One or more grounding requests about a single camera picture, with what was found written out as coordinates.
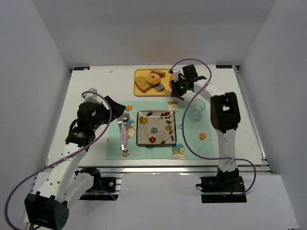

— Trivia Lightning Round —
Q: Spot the steel spatula wooden handle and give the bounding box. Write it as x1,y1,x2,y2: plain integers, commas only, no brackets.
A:
153,83,184,101

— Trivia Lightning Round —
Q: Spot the pink sugared donut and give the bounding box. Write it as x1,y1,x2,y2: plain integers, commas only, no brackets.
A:
146,72,161,86

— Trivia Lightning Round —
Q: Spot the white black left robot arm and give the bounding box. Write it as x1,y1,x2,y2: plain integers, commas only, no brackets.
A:
24,95,126,230

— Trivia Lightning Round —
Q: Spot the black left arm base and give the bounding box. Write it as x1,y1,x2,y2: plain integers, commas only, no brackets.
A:
74,167,121,201

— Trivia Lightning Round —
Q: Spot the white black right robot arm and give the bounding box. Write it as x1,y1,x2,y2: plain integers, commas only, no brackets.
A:
169,65,241,173

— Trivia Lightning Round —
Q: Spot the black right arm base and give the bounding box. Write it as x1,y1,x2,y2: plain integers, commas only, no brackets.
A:
196,169,247,204

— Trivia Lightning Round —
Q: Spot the small brown bread piece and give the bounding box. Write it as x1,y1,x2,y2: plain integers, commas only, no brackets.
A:
151,69,165,78

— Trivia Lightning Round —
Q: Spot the sliced loaf bread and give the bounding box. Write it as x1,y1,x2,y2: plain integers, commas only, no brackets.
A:
134,76,152,93

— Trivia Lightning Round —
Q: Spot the silver fork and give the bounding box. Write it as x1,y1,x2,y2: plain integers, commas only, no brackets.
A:
117,117,124,151

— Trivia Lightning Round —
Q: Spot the yellow plastic tray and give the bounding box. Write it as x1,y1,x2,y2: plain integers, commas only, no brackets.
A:
133,69,172,97

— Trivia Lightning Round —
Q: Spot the clear drinking glass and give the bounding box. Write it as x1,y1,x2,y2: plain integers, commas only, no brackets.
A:
189,99,206,119

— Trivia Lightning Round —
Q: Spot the square floral ceramic plate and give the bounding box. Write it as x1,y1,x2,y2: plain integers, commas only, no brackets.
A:
136,110,177,146

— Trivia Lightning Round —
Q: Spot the dark blue table label right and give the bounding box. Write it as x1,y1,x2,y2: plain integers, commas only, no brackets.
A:
215,64,233,69

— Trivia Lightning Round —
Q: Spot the dark blue table label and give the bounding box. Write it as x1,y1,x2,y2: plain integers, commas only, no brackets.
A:
73,66,90,71
215,64,233,69

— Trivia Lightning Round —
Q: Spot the dark blue table label left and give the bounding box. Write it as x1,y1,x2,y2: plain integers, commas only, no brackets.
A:
73,66,90,71

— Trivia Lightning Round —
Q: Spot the mint green cartoon placemat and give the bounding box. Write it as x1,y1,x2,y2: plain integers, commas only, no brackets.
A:
106,100,214,160

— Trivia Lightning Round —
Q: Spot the silver spoon pink handle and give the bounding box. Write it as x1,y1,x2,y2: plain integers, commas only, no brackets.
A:
121,113,130,151

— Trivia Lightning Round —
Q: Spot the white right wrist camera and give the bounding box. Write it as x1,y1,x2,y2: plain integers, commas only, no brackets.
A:
169,67,181,82

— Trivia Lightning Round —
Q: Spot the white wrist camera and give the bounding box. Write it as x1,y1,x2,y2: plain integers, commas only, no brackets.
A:
169,67,181,82
82,88,102,104

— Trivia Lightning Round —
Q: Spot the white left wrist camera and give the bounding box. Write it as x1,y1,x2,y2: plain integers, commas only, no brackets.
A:
82,88,102,104

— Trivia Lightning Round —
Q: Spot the silver knife pink handle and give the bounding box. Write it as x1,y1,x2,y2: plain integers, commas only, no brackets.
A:
123,117,130,151

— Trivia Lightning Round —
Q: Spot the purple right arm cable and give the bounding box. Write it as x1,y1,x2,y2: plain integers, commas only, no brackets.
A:
169,57,257,198

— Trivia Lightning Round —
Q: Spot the aluminium frame rail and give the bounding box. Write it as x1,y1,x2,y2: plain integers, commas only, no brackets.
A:
44,165,273,175

